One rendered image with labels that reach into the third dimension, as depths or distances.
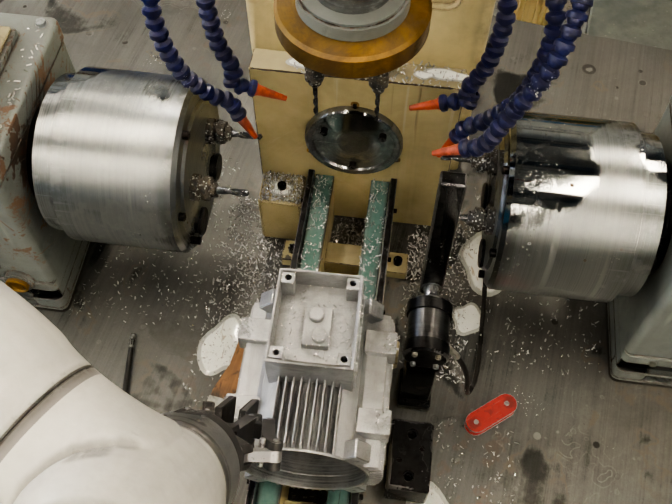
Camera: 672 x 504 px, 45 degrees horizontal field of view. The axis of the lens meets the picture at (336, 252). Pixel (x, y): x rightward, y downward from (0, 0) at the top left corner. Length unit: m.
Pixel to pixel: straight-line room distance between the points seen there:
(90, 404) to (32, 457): 0.04
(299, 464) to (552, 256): 0.42
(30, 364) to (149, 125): 0.63
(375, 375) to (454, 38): 0.52
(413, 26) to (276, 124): 0.37
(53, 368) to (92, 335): 0.85
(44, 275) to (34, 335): 0.80
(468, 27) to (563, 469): 0.65
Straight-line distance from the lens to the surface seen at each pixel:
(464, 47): 1.25
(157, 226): 1.11
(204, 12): 1.00
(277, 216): 1.33
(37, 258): 1.26
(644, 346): 1.25
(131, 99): 1.12
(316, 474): 1.07
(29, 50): 1.23
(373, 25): 0.91
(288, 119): 1.22
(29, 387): 0.49
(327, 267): 1.32
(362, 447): 0.93
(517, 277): 1.09
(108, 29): 1.76
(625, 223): 1.06
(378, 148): 1.23
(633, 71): 1.72
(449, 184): 0.90
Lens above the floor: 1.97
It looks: 59 degrees down
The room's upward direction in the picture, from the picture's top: straight up
